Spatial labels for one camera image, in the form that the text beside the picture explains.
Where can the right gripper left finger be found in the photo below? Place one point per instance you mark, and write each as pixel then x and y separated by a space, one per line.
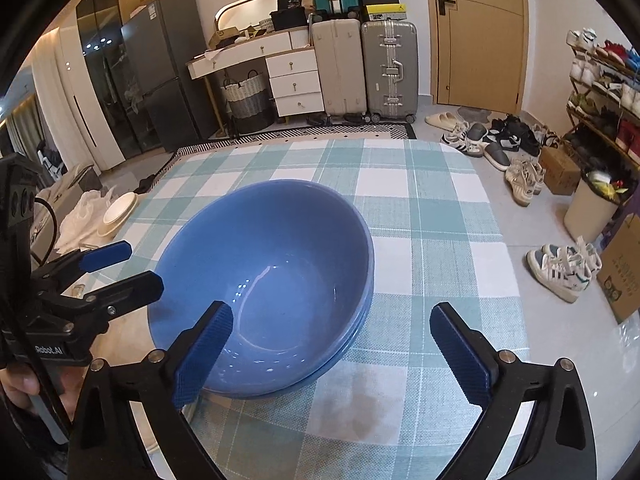
pixel 105 442

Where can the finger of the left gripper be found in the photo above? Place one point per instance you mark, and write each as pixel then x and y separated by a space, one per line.
pixel 103 257
pixel 123 297

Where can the blue bowl front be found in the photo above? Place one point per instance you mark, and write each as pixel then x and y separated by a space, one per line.
pixel 294 260

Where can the person's left hand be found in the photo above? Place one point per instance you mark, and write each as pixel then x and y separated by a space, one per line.
pixel 20 383

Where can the white plastic bag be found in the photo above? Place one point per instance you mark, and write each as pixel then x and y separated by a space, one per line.
pixel 79 229

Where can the small white bowl upper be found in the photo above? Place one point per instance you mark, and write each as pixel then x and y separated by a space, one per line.
pixel 119 209

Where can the white green sneakers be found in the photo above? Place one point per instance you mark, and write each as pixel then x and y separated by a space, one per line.
pixel 568 270

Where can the cardboard box with cat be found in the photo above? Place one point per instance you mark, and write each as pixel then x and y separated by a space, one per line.
pixel 620 274

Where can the woven laundry basket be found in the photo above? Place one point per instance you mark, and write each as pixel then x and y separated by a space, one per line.
pixel 249 103

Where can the dark grey refrigerator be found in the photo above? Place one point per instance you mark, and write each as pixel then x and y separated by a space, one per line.
pixel 161 39

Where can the black glass cabinet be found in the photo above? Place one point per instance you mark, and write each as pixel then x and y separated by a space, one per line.
pixel 108 64

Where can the white trash bin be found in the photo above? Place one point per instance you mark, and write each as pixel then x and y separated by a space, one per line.
pixel 593 205

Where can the small brown cardboard box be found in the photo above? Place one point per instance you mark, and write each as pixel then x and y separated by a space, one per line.
pixel 562 174

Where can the white dressing table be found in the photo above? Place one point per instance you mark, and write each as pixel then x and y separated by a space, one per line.
pixel 284 61

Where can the oval mirror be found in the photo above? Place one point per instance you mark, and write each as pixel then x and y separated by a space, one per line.
pixel 244 13

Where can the beige suitcase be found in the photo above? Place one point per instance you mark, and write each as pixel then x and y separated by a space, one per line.
pixel 337 45

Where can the shoe rack with shoes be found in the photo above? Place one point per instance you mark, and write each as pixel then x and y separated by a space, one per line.
pixel 604 103

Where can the silver suitcase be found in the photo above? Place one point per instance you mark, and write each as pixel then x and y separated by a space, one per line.
pixel 391 67

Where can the tan wooden door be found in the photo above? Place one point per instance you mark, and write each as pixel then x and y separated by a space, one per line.
pixel 479 53

